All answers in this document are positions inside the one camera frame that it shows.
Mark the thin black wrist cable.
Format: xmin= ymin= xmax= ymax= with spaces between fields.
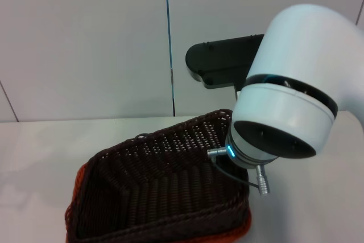
xmin=212 ymin=158 xmax=260 ymax=190

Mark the silver cable connector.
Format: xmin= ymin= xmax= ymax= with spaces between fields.
xmin=206 ymin=148 xmax=229 ymax=159
xmin=255 ymin=164 xmax=271 ymax=196

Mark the orange woven plastic basket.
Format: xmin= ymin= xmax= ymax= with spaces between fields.
xmin=64 ymin=163 xmax=254 ymax=243

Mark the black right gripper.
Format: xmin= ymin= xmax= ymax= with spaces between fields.
xmin=184 ymin=34 xmax=266 ymax=90

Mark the dark brown woven basket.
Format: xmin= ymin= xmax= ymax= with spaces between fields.
xmin=64 ymin=108 xmax=253 ymax=240

